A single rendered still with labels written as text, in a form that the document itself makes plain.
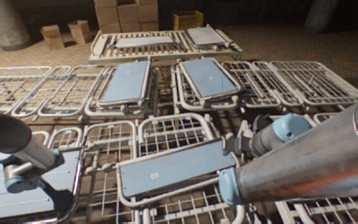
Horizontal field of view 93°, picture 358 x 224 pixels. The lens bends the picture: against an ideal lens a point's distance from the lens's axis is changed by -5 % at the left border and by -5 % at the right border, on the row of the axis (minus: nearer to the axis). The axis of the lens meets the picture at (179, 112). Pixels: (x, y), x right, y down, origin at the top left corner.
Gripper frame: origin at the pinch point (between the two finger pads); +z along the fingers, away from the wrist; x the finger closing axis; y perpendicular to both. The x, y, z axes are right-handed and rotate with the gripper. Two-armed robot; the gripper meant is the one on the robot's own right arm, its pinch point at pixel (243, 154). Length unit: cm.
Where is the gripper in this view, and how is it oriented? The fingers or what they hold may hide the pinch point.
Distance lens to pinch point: 73.4
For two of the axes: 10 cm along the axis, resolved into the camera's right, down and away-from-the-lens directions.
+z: -0.8, 4.1, 9.1
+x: 9.8, 2.0, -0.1
